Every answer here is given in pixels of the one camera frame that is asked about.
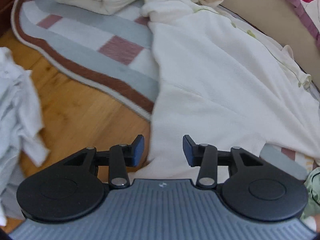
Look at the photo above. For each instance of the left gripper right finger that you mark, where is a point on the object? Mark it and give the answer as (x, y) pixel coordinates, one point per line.
(203, 156)

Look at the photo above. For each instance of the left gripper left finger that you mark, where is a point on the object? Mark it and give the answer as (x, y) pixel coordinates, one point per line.
(123, 156)

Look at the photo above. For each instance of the cream white garment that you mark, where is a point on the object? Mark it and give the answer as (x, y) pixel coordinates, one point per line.
(224, 84)

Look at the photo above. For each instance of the pale blue crumpled cloth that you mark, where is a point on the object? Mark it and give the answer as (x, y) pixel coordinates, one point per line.
(21, 122)

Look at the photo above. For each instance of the checkered floor rug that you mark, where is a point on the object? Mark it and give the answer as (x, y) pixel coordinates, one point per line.
(71, 38)

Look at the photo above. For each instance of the beige bed base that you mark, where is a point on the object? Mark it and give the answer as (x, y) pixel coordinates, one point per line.
(277, 19)

